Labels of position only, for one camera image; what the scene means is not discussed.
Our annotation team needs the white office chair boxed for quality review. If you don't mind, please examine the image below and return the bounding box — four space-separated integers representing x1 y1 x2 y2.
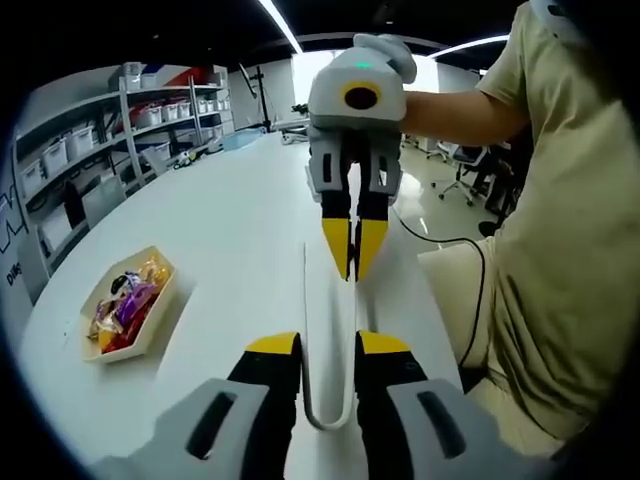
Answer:
430 141 490 207

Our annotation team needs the black cable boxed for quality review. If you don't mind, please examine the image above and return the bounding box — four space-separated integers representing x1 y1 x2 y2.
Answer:
391 207 490 370

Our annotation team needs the mesh office chair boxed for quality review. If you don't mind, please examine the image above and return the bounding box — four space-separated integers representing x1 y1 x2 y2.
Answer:
141 143 175 177

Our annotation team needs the black tripod stand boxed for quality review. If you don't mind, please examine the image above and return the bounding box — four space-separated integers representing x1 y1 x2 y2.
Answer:
238 62 277 134

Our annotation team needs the grey chair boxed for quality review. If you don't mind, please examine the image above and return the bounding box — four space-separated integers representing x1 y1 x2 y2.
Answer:
16 227 55 304
81 174 127 227

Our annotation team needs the cream hexagonal food container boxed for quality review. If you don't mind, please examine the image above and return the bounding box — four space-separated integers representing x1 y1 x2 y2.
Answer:
79 243 180 366

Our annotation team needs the person in beige shirt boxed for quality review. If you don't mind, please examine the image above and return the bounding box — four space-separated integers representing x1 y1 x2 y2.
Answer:
417 0 631 456

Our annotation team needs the long purple snack bar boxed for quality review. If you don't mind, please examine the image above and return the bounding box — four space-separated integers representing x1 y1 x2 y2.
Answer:
112 283 159 324

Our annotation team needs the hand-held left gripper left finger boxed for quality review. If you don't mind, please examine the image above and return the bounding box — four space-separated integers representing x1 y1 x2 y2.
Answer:
89 329 304 480

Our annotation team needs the black canister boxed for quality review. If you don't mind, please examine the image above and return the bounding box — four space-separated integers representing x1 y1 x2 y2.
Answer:
63 182 85 230

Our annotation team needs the ceiling light strip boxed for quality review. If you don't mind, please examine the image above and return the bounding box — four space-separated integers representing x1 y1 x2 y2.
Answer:
428 33 512 60
257 0 305 53

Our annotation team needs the red chocolate bar packet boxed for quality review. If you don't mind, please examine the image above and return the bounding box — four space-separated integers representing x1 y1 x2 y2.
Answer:
105 323 144 354

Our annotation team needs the white worn neck device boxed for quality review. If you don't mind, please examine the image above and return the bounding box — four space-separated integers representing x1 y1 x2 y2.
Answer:
528 0 574 32

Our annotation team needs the light blue box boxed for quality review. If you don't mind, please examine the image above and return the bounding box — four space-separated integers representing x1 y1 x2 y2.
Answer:
221 130 262 152

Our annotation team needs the yellow cake packet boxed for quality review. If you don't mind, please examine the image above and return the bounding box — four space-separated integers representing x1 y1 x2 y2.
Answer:
141 253 172 285
94 319 117 354

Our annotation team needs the group of white storage bins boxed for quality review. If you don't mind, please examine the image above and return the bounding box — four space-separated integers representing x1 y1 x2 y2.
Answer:
18 97 232 187

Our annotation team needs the white curved device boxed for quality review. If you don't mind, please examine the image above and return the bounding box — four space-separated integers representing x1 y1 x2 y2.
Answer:
278 126 310 147

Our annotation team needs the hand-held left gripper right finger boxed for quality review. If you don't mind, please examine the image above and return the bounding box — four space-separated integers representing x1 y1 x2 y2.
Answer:
353 328 559 480

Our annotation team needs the grey metal shelf rack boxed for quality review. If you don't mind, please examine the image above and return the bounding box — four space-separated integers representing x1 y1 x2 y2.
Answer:
13 62 236 301

